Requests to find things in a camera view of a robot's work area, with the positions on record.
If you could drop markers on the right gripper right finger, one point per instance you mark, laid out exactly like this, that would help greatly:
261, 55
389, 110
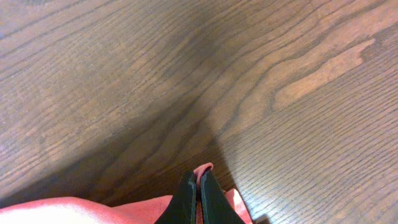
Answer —
215, 206

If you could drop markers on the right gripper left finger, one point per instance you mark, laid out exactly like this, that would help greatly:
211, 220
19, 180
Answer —
182, 207

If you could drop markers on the red t-shirt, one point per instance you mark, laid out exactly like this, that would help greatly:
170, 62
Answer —
77, 210

